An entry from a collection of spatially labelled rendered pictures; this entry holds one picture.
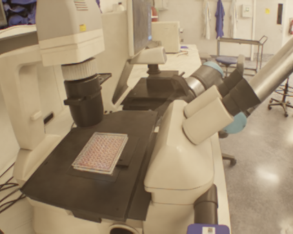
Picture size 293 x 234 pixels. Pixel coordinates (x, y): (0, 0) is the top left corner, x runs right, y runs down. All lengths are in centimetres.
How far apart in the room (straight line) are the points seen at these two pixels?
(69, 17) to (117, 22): 61
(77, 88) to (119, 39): 59
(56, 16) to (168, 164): 28
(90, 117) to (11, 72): 19
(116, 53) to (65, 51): 62
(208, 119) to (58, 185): 30
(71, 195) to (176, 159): 20
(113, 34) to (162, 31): 173
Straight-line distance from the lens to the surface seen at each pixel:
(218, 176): 68
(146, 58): 102
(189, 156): 30
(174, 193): 34
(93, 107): 37
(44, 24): 34
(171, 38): 261
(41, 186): 42
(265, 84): 67
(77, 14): 32
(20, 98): 46
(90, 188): 38
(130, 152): 43
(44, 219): 58
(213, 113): 31
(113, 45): 93
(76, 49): 31
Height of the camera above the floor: 122
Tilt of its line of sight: 28 degrees down
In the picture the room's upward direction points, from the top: 4 degrees counter-clockwise
